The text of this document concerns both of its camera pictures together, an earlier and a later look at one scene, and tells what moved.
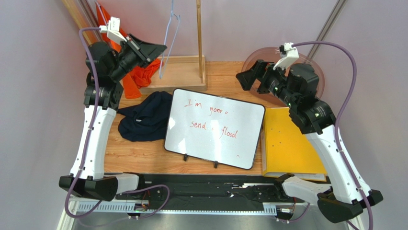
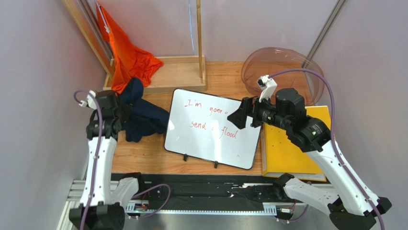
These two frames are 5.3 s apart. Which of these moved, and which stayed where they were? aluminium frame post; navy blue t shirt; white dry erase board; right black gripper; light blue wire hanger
Moved: navy blue t shirt; light blue wire hanger; right black gripper
Stayed: white dry erase board; aluminium frame post
